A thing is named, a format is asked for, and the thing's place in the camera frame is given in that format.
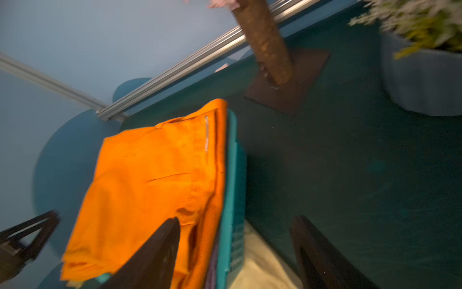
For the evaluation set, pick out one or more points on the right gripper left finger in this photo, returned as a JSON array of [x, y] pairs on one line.
[[152, 266]]

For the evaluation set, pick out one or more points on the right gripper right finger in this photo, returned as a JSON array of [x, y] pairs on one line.
[[320, 264]]

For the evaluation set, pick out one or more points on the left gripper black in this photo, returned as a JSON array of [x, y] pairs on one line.
[[15, 255]]

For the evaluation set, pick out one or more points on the purple pants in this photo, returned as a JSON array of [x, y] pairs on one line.
[[211, 277]]

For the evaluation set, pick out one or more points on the teal plastic basket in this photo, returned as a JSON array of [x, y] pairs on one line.
[[232, 202]]

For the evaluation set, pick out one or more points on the orange pants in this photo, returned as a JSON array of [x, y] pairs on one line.
[[155, 191]]

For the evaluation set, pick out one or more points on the cream folded shorts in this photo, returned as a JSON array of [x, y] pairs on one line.
[[263, 268]]

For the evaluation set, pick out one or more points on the pink cherry blossom tree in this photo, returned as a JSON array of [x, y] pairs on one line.
[[285, 76]]

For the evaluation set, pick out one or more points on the small potted green plant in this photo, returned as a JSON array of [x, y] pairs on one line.
[[421, 53]]

